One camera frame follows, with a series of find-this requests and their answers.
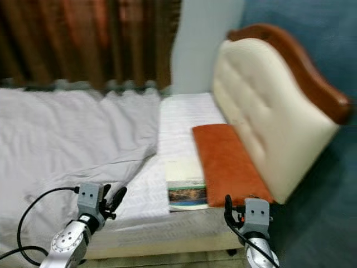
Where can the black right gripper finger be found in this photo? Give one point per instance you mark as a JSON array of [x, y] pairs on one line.
[[230, 212]]

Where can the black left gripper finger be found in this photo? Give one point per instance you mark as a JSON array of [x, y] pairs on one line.
[[118, 201], [105, 192]]

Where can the orange pillow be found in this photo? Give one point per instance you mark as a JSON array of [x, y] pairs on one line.
[[228, 162]]

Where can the white book with city photo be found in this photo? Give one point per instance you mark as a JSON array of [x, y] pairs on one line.
[[183, 176]]

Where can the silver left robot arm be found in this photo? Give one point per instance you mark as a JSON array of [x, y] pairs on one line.
[[64, 245]]

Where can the cream bed base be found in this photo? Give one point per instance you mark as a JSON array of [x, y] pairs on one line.
[[162, 245]]

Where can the grey bed sheet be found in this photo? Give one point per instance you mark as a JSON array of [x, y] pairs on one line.
[[50, 145]]

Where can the white patterned mattress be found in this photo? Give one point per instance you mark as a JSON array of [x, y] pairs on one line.
[[181, 117]]

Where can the cream padded headboard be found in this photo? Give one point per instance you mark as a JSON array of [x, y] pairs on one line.
[[268, 106]]

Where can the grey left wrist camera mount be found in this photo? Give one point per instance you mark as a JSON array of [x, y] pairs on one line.
[[89, 199]]

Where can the brown wooden headboard frame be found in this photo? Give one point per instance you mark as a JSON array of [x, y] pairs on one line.
[[307, 61]]

